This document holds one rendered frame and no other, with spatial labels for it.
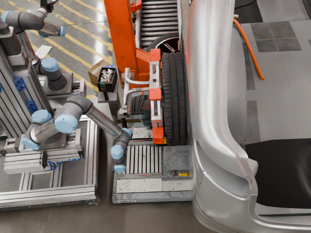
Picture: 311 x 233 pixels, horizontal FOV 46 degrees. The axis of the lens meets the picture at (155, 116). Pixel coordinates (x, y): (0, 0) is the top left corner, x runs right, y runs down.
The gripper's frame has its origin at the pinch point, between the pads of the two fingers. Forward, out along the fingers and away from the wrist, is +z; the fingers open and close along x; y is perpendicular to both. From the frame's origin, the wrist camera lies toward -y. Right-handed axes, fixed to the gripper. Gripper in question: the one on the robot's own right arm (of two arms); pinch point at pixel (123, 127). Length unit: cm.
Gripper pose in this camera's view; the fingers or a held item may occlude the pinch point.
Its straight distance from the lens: 251.2
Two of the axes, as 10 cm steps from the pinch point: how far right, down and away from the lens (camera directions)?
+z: -0.1, -7.8, 6.3
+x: -10.0, 0.6, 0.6
